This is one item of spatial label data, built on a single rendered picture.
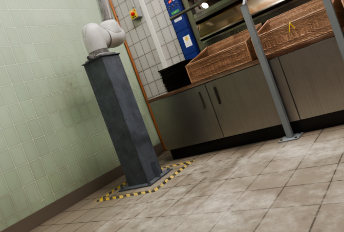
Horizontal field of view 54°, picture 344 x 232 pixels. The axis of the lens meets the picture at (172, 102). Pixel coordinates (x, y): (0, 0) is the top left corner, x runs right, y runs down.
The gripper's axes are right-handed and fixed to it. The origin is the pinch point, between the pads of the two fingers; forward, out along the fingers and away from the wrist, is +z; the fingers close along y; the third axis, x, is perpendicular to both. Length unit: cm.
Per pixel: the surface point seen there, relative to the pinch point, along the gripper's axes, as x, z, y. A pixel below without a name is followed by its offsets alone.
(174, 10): -37, 1, -94
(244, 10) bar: 43, 41, -31
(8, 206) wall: -128, 110, 68
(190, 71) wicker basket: -19, 64, -47
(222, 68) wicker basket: 8, 71, -45
